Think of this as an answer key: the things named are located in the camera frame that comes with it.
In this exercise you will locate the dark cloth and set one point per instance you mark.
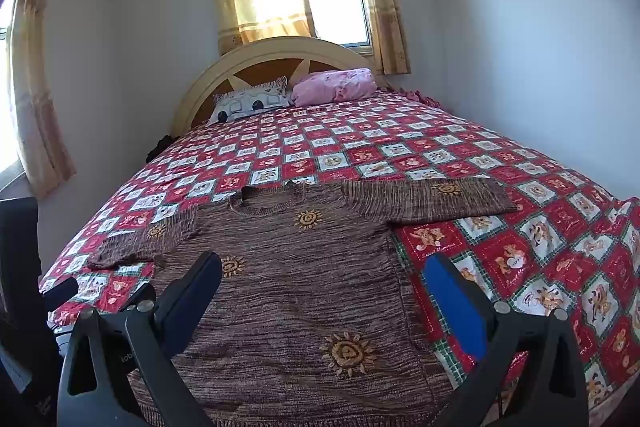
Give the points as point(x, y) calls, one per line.
point(159, 149)

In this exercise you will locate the side window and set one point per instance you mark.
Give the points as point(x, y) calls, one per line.
point(4, 107)

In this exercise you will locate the pink pillow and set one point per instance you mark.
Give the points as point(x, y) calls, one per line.
point(330, 87)

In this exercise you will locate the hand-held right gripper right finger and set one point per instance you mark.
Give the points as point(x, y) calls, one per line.
point(455, 307)

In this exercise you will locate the red crumpled cloth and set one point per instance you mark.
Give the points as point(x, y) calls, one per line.
point(417, 97)

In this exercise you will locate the cream wooden headboard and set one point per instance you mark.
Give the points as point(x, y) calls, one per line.
point(260, 57)

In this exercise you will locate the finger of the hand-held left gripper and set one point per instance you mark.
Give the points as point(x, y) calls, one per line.
point(61, 292)

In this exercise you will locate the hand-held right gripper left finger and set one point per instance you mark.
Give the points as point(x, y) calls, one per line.
point(197, 289)

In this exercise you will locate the white patterned pillow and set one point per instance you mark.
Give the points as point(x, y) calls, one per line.
point(245, 102)

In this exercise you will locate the red checkered printed blanket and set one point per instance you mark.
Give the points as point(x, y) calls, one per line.
point(525, 257)

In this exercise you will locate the brown knitted sweater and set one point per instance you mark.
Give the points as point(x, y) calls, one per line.
point(300, 297)

